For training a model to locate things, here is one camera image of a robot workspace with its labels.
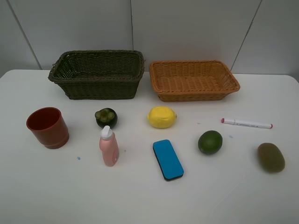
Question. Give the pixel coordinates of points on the yellow lemon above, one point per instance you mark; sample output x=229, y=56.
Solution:
x=161, y=117

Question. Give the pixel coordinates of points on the pink bottle white cap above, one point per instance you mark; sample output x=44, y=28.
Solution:
x=109, y=147

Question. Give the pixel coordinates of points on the dark purple mangosteen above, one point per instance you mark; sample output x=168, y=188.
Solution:
x=106, y=117

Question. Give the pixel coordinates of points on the white marker pink caps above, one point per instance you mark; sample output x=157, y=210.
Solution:
x=237, y=122

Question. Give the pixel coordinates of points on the brown kiwi fruit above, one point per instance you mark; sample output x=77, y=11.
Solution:
x=270, y=158

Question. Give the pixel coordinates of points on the blue whiteboard eraser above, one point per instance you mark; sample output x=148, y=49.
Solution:
x=167, y=159

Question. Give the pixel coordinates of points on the green lime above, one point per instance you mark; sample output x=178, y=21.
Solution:
x=210, y=142

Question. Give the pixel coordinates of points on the orange wicker basket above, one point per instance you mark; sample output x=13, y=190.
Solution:
x=182, y=81

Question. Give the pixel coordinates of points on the dark brown wicker basket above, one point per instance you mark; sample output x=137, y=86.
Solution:
x=98, y=74

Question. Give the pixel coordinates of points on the red plastic cup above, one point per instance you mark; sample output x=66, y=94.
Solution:
x=49, y=127

